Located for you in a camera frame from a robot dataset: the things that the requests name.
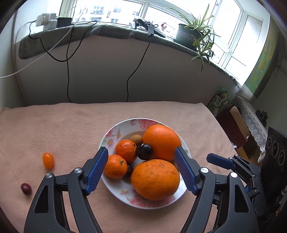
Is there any white lace cloth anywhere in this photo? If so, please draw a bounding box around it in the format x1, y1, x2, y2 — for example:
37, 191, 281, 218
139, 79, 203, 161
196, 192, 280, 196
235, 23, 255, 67
234, 96, 268, 163

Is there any black power cable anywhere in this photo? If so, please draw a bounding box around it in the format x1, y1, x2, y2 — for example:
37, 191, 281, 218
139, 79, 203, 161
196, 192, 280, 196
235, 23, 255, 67
28, 19, 98, 103
126, 35, 151, 103

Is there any pink table cloth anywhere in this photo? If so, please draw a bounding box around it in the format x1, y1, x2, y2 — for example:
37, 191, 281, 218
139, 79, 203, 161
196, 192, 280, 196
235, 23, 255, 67
1, 102, 236, 232

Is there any black power cable right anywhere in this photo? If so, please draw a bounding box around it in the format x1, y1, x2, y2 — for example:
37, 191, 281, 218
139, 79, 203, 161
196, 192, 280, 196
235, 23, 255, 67
126, 35, 151, 103

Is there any wall map poster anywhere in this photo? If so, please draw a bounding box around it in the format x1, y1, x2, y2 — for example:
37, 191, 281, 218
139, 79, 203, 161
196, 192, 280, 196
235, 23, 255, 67
244, 17, 279, 102

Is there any black power adapter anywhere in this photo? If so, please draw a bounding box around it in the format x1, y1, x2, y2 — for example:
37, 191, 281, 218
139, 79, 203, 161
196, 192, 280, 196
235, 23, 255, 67
56, 17, 72, 28

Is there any white cable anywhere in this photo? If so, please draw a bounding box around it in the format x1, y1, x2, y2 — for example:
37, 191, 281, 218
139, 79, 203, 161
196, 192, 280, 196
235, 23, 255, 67
0, 7, 87, 79

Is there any black power cable left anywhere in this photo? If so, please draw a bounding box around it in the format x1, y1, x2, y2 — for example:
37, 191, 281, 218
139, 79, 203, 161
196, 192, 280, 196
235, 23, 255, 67
28, 19, 98, 103

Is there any potted spider plant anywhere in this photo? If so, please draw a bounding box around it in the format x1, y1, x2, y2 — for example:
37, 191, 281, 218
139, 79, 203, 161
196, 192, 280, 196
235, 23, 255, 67
168, 7, 217, 70

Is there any mandarin orange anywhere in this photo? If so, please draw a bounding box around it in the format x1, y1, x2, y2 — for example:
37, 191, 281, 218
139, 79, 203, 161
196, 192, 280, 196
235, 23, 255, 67
115, 139, 137, 163

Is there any smooth large orange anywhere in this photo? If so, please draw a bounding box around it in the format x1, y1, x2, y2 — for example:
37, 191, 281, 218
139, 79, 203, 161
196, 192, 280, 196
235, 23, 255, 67
143, 125, 182, 162

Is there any cardboard box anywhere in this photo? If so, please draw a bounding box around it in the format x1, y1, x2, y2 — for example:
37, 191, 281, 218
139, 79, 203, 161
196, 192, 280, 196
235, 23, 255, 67
229, 106, 250, 139

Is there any brown longan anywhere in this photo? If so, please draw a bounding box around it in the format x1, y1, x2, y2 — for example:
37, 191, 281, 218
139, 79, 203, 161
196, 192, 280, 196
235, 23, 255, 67
130, 134, 143, 146

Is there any grey green sill cloth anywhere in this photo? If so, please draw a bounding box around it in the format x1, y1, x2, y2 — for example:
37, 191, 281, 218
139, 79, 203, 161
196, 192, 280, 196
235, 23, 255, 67
18, 23, 242, 87

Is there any black camera box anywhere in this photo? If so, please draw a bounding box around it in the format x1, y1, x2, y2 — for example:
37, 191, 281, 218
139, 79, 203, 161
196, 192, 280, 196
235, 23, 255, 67
261, 127, 286, 214

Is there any black laptop on sill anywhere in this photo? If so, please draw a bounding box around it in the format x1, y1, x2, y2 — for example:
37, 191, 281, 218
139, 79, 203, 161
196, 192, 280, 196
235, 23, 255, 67
133, 17, 166, 38

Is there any floral white plate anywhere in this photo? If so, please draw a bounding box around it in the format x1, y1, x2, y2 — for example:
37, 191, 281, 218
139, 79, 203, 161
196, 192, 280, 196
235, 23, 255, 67
99, 118, 187, 210

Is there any small orange kumquat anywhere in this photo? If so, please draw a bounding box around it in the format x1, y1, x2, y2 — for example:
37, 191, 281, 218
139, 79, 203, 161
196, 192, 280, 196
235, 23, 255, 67
42, 152, 55, 169

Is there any green snack bag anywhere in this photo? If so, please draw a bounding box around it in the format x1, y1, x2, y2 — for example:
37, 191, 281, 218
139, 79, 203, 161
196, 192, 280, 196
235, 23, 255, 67
207, 88, 232, 117

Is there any mandarin with stem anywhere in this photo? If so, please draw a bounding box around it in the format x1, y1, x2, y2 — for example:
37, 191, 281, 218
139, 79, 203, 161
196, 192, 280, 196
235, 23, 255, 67
104, 154, 128, 180

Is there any rough large orange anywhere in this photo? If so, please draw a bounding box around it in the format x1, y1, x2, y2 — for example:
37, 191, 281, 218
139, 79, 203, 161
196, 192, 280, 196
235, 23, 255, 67
130, 159, 180, 201

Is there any white power strip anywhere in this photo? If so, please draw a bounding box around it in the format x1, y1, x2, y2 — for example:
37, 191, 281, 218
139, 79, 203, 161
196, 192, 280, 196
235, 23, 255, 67
36, 13, 57, 31

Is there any small dark red plum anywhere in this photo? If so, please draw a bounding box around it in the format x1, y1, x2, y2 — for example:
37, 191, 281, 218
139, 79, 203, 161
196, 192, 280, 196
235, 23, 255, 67
20, 183, 32, 196

